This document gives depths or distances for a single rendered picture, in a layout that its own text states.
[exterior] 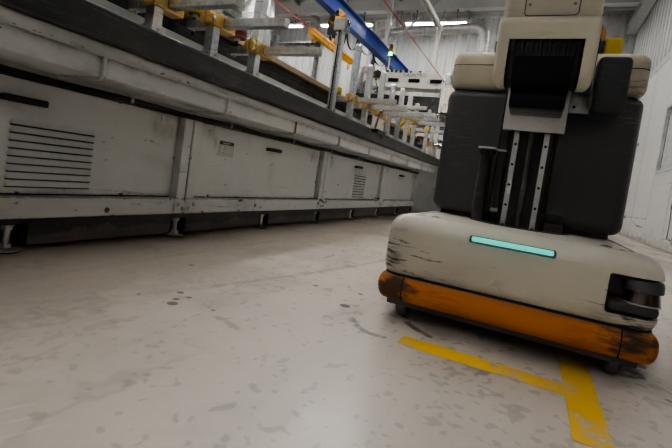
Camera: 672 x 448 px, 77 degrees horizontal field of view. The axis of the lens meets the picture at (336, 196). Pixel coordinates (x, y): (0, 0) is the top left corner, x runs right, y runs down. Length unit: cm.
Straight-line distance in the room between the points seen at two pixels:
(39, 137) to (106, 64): 33
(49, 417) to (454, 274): 84
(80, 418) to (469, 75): 130
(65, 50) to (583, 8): 128
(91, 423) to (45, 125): 104
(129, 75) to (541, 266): 122
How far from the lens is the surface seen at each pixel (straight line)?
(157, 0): 148
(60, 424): 69
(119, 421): 69
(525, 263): 109
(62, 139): 158
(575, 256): 109
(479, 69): 147
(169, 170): 185
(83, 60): 135
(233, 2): 133
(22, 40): 127
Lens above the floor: 36
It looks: 3 degrees down
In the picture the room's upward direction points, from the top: 8 degrees clockwise
